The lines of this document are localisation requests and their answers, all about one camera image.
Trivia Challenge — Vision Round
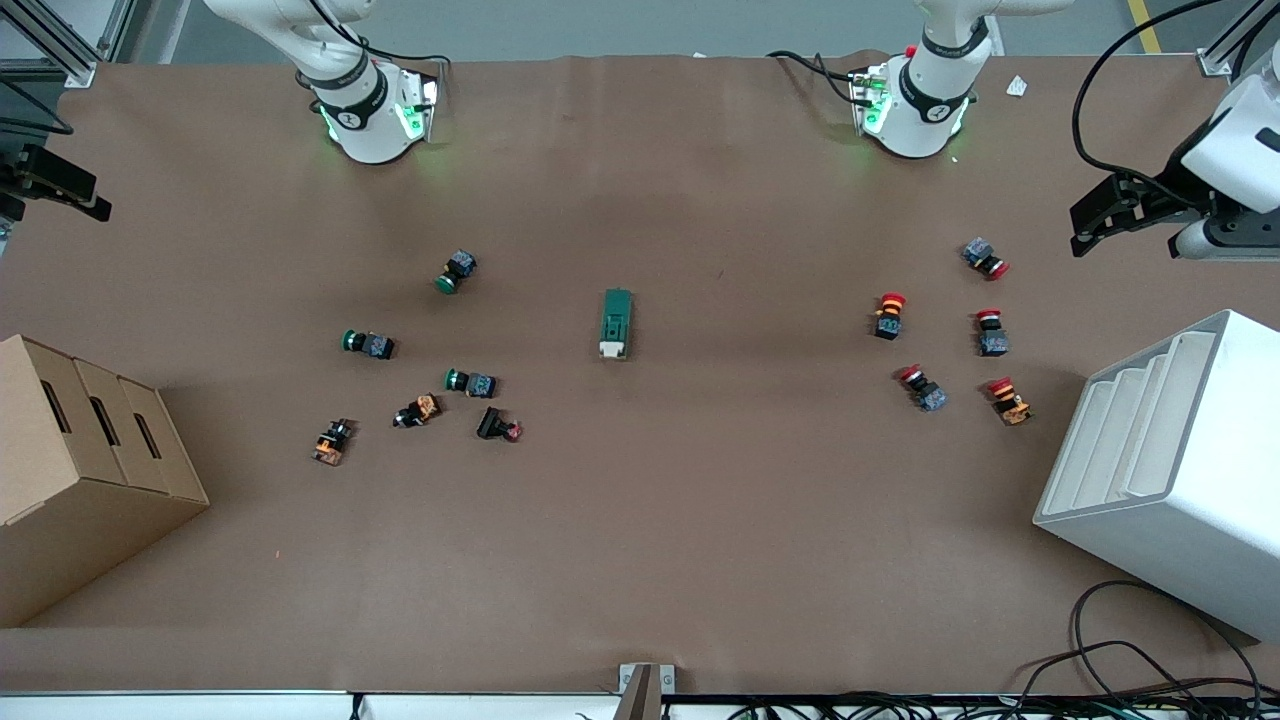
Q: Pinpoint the white table edge rail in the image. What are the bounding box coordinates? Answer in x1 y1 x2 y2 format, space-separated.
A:
0 690 1280 720

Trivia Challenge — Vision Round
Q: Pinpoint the red pushbutton orange contact block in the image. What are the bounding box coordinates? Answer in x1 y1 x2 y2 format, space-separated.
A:
988 377 1033 427

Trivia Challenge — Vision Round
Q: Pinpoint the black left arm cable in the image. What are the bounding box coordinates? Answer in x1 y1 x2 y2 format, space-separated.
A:
1072 0 1231 186

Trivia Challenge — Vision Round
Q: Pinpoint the black right base cable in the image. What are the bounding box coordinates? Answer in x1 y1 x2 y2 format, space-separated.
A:
308 0 448 66

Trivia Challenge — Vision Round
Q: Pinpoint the green load switch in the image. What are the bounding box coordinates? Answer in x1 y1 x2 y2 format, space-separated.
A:
598 288 634 362

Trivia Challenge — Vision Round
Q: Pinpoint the white stepped plastic bin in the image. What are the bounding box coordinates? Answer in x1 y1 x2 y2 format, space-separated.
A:
1033 309 1280 643

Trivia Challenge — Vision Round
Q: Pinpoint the brown cardboard box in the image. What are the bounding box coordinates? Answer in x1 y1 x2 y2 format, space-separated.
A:
0 334 211 629

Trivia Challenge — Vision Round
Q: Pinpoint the brown table cover sheet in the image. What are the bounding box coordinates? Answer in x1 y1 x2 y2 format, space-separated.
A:
0 52 1280 693

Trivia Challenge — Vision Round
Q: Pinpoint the black cable bundle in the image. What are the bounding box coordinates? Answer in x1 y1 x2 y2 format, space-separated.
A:
730 660 1280 720

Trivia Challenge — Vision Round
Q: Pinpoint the aluminium frame profile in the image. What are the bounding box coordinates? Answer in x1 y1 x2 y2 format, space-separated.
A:
1198 0 1280 77
0 0 151 89

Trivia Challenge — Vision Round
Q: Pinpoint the black base cable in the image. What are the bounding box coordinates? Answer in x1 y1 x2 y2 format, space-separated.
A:
768 50 886 106
308 0 448 66

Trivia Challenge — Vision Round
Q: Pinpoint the black left base cable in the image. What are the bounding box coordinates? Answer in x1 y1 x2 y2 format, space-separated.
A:
768 50 886 106

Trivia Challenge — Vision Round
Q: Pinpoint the black looped cable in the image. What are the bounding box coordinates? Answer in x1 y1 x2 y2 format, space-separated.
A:
1070 580 1266 701

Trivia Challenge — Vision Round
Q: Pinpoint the metal table edge bracket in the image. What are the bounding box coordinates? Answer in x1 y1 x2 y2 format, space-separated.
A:
618 663 676 720

